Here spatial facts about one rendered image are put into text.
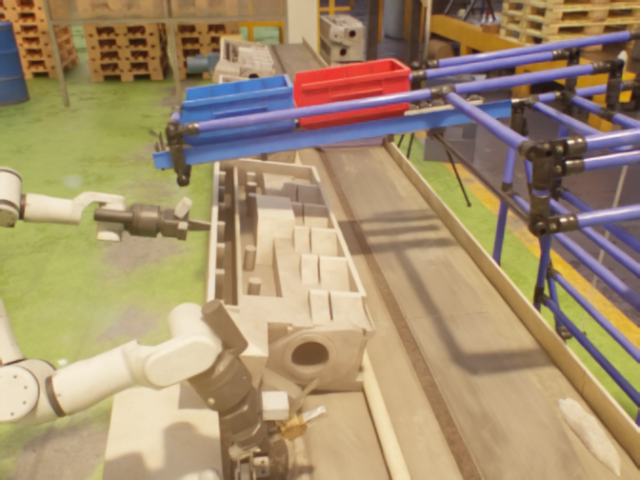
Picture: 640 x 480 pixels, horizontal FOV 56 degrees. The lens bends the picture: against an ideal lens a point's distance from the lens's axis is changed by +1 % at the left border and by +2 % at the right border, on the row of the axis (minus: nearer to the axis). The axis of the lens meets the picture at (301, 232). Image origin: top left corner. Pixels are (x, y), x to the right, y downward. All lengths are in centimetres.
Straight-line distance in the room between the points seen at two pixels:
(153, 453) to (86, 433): 131
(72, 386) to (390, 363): 79
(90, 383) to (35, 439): 163
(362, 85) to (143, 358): 96
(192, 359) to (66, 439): 165
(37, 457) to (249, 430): 156
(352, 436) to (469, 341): 45
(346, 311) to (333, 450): 29
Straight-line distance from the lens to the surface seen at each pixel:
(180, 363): 92
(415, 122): 163
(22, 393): 95
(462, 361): 152
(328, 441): 129
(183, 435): 126
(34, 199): 159
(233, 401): 99
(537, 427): 140
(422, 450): 129
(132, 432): 129
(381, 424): 128
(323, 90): 157
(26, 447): 257
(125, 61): 883
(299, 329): 127
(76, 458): 245
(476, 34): 849
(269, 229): 166
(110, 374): 95
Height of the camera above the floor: 166
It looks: 26 degrees down
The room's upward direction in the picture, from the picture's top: 1 degrees counter-clockwise
